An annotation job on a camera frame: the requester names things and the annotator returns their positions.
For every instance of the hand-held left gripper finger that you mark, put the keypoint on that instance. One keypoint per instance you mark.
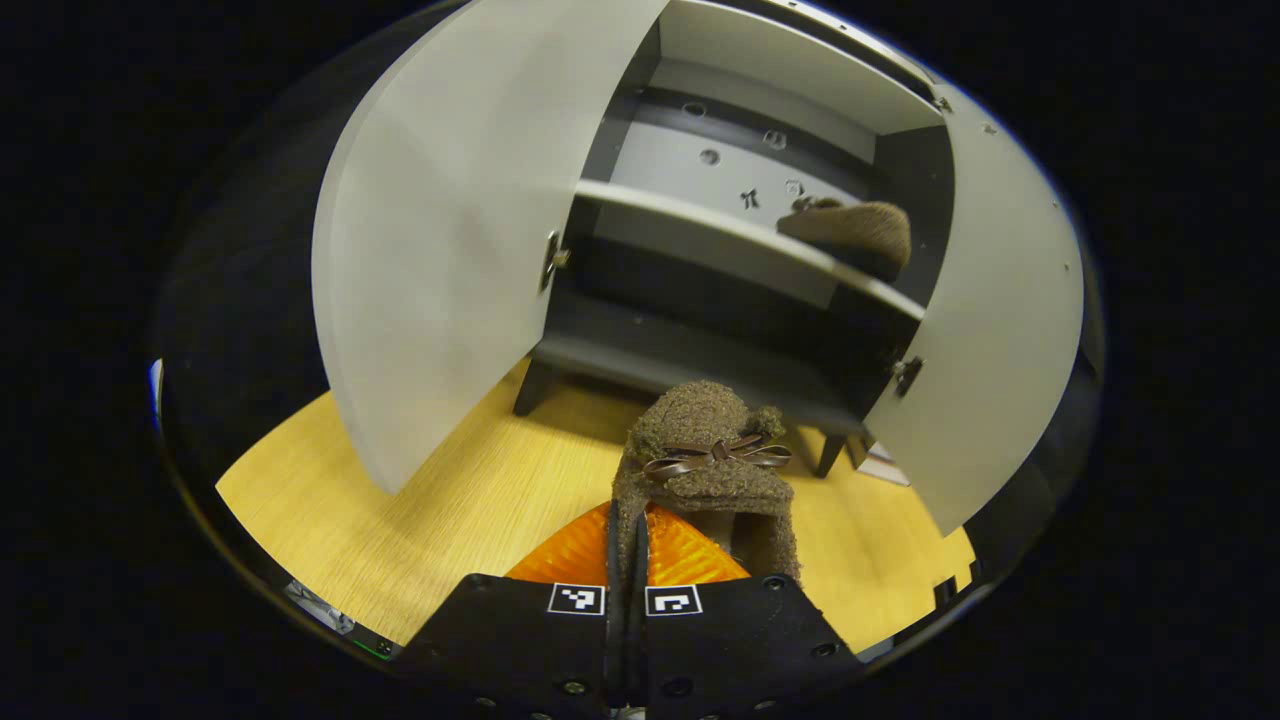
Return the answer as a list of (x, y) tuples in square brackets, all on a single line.
[(613, 640), (634, 640)]

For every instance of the brown fuzzy shoe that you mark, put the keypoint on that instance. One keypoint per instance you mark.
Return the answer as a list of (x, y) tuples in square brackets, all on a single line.
[(860, 235), (700, 440)]

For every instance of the grey shoe cabinet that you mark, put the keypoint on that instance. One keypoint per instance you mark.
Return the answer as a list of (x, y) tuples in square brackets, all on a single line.
[(700, 225)]

